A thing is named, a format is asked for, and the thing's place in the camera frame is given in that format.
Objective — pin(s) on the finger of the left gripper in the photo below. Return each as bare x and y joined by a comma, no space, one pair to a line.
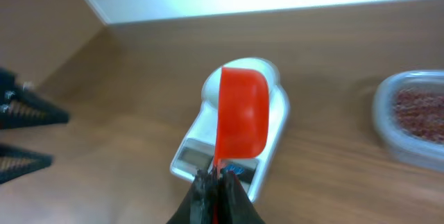
16,162
22,108

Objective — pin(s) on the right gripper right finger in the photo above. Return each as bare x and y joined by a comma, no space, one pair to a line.
233,205

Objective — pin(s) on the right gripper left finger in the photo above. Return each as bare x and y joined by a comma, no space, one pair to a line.
198,206

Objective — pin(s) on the orange measuring scoop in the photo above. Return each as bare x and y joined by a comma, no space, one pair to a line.
242,126

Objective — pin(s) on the white digital kitchen scale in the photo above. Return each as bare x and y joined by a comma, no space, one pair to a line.
196,151

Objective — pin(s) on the white round bowl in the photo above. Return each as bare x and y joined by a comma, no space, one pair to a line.
240,72

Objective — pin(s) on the clear plastic container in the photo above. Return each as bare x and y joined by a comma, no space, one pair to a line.
402,146

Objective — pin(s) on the red beans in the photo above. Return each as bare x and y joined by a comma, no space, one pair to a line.
420,114

